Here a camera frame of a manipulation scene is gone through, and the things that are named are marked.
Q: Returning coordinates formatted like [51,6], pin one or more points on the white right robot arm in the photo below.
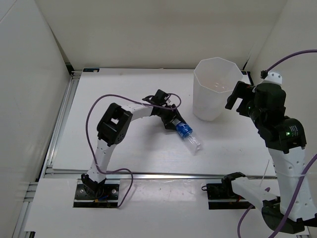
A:
[284,137]

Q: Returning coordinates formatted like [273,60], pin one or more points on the clear bottle blue label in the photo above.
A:
[188,136]

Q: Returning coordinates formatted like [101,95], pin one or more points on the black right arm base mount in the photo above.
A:
[221,196]

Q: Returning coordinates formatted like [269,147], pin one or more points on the aluminium front table rail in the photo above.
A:
[51,173]

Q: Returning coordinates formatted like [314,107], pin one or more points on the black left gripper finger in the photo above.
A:
[169,125]
[177,118]

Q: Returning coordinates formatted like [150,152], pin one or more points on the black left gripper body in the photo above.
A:
[167,115]

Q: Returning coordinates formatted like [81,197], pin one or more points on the aluminium left table rail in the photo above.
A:
[60,123]

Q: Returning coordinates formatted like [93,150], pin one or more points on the blue corner label left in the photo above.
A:
[93,70]

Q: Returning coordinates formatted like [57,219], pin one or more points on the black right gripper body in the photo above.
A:
[254,113]

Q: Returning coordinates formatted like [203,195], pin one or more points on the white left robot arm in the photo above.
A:
[114,124]

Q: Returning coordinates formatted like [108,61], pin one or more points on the white octagonal bin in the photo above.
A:
[214,81]

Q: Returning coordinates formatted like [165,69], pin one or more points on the aluminium table rail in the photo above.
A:
[51,173]
[60,123]

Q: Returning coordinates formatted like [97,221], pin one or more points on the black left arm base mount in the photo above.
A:
[106,197]

